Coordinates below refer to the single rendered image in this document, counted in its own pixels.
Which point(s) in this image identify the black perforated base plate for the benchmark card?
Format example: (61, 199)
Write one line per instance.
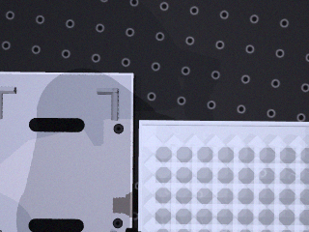
(192, 60)

